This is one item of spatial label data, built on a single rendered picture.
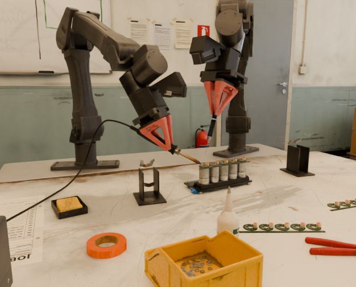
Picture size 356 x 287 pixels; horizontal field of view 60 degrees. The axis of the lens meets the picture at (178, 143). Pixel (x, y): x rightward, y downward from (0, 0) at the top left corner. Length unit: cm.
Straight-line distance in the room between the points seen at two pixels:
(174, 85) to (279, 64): 346
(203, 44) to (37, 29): 266
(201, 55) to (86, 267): 46
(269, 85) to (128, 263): 368
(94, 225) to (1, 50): 276
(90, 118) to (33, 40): 234
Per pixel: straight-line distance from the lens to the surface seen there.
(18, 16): 327
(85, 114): 94
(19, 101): 325
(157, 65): 69
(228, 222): 47
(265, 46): 401
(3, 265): 42
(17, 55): 323
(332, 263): 51
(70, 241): 55
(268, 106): 404
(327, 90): 474
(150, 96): 71
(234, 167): 77
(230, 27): 70
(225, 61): 73
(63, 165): 100
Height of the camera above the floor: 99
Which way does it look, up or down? 10 degrees down
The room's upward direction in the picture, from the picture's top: straight up
